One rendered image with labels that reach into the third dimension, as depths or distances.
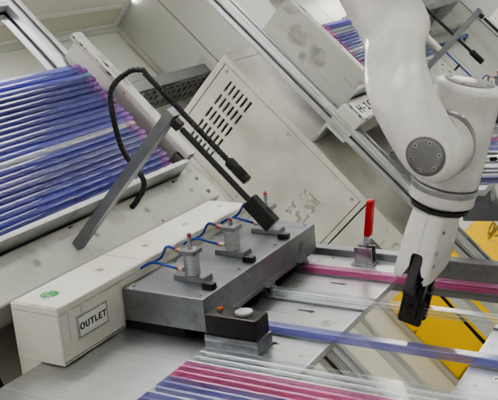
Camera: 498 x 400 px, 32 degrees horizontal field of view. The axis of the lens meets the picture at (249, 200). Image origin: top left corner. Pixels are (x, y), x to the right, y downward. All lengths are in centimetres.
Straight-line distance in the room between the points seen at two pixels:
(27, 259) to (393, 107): 56
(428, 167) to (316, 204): 133
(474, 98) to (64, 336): 59
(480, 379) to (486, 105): 32
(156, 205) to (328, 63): 99
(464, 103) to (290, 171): 132
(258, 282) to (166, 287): 15
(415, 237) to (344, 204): 119
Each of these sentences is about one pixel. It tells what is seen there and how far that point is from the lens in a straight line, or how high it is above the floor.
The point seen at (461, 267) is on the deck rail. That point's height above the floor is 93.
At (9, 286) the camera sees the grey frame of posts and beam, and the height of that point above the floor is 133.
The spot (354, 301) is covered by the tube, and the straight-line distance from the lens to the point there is 124.
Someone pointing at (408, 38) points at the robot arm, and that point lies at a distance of 106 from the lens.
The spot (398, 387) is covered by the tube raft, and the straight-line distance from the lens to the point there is 101.
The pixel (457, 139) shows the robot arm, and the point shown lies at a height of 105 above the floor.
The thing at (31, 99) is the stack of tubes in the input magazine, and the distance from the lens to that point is 147.
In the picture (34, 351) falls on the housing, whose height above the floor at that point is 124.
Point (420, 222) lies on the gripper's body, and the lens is 112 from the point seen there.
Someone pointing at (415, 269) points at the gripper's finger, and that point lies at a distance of 114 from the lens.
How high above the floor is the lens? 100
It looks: 10 degrees up
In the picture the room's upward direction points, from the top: 44 degrees counter-clockwise
